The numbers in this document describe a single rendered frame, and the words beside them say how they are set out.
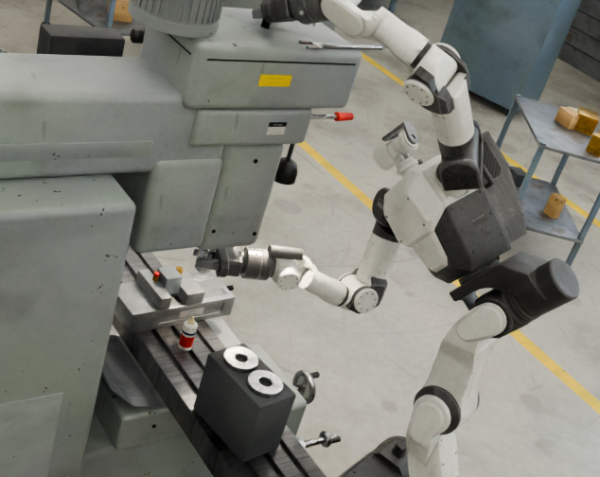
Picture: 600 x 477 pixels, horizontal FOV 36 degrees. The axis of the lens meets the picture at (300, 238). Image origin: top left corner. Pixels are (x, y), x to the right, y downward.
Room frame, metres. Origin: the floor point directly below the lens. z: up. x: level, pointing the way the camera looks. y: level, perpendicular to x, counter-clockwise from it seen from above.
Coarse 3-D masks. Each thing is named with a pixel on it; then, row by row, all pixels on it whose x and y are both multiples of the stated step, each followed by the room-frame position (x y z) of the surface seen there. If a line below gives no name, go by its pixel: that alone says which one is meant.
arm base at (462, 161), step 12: (480, 132) 2.18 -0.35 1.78; (480, 144) 2.19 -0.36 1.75; (456, 156) 2.06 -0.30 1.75; (480, 156) 2.15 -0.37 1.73; (444, 168) 2.06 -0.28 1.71; (456, 168) 2.05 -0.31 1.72; (468, 168) 2.05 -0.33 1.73; (480, 168) 2.12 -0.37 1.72; (444, 180) 2.08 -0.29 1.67; (456, 180) 2.08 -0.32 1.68; (468, 180) 2.07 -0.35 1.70; (480, 180) 2.08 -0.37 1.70
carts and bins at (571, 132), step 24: (48, 0) 6.49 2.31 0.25; (72, 0) 6.47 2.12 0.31; (96, 0) 6.63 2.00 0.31; (120, 0) 6.45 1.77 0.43; (96, 24) 6.14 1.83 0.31; (120, 24) 6.29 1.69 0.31; (528, 120) 5.39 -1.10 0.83; (552, 120) 5.53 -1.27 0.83; (576, 120) 5.47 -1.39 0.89; (552, 144) 5.10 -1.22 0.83; (576, 144) 5.23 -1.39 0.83; (528, 168) 5.06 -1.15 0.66; (528, 192) 5.58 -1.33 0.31; (552, 192) 5.70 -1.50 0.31; (528, 216) 5.21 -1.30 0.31; (552, 216) 5.28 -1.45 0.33; (576, 240) 5.08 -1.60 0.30
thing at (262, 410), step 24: (216, 360) 1.85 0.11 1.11; (240, 360) 1.88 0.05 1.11; (216, 384) 1.83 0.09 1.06; (240, 384) 1.79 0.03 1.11; (264, 384) 1.82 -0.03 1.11; (216, 408) 1.82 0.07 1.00; (240, 408) 1.77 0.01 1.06; (264, 408) 1.74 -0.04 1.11; (288, 408) 1.81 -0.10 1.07; (216, 432) 1.80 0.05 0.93; (240, 432) 1.75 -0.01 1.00; (264, 432) 1.76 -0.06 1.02; (240, 456) 1.74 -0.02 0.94
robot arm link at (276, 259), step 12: (264, 252) 2.18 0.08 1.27; (276, 252) 2.17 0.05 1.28; (288, 252) 2.19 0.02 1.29; (300, 252) 2.20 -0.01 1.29; (264, 264) 2.15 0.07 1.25; (276, 264) 2.18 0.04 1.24; (288, 264) 2.18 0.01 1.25; (264, 276) 2.15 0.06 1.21; (276, 276) 2.16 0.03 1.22; (288, 276) 2.15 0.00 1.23; (288, 288) 2.16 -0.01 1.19
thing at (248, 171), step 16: (272, 144) 2.09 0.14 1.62; (224, 160) 2.00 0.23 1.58; (240, 160) 2.03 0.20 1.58; (256, 160) 2.06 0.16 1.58; (272, 160) 2.09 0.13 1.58; (224, 176) 2.01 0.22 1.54; (240, 176) 2.04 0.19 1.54; (256, 176) 2.07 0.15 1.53; (272, 176) 2.10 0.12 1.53; (224, 192) 2.01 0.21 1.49; (240, 192) 2.05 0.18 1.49; (256, 192) 2.08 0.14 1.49; (224, 208) 2.02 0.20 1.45; (240, 208) 2.05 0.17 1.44; (256, 208) 2.09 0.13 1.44; (208, 224) 2.00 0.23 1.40; (224, 224) 2.03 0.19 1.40; (240, 224) 2.06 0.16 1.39; (256, 224) 2.10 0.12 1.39; (208, 240) 2.01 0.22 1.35; (224, 240) 2.04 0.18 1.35; (240, 240) 2.07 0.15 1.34
